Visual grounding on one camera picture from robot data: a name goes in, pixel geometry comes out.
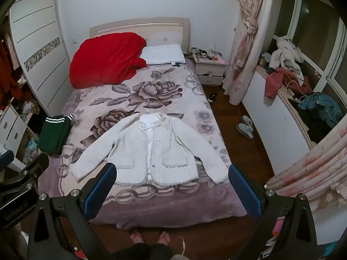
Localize black garment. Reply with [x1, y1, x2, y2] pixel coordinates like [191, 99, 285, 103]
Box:
[289, 97, 334, 144]

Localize person's dark trousers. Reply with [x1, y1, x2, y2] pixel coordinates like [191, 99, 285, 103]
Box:
[111, 242, 174, 260]

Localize white pillow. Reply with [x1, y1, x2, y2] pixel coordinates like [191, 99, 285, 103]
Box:
[139, 44, 186, 66]

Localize white plush garment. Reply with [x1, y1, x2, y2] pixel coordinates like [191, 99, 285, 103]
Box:
[268, 36, 305, 78]

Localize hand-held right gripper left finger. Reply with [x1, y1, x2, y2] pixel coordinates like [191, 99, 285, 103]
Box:
[27, 162, 118, 260]

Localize white nightstand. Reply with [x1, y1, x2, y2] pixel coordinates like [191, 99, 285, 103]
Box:
[194, 57, 228, 86]

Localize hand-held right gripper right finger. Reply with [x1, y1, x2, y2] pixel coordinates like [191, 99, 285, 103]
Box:
[228, 164, 319, 260]

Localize white wardrobe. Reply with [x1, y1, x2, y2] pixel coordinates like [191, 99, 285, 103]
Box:
[9, 0, 72, 117]

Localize red quilt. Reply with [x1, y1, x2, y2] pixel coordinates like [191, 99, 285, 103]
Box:
[69, 32, 147, 89]

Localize teal garment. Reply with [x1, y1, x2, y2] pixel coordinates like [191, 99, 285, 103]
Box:
[298, 93, 342, 128]

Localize person's left forearm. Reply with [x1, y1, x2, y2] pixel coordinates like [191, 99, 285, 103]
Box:
[5, 219, 29, 260]

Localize red garment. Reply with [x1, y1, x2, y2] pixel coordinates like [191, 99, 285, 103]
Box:
[264, 68, 312, 99]

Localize white drawer unit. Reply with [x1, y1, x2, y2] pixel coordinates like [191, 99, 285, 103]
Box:
[0, 104, 36, 172]

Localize white cable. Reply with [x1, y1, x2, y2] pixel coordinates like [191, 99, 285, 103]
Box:
[285, 80, 307, 103]

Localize red hanging clothes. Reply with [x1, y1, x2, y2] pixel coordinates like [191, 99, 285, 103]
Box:
[0, 32, 23, 101]

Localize window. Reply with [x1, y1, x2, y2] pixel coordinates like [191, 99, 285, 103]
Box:
[274, 0, 347, 93]

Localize person's left foot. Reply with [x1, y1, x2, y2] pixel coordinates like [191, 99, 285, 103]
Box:
[130, 229, 143, 245]

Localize tied pink floral curtain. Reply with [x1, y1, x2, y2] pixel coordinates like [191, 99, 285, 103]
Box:
[222, 0, 277, 105]

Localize loose pink floral curtain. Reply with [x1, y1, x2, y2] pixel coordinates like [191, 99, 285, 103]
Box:
[264, 123, 347, 212]

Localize white window ledge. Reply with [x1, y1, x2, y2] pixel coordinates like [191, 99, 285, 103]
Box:
[241, 66, 320, 175]

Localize white fuzzy jacket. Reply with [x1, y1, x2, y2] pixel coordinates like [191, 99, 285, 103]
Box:
[70, 113, 228, 186]

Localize floral bed blanket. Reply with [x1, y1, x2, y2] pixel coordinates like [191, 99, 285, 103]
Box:
[38, 60, 248, 229]

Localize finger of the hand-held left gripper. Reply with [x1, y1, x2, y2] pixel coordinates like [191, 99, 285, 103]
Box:
[0, 150, 15, 172]

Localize nightstand clutter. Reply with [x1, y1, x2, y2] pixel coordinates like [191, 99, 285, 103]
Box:
[190, 47, 225, 61]

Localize green pants with white stripes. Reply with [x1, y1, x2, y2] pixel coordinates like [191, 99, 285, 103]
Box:
[38, 114, 74, 156]

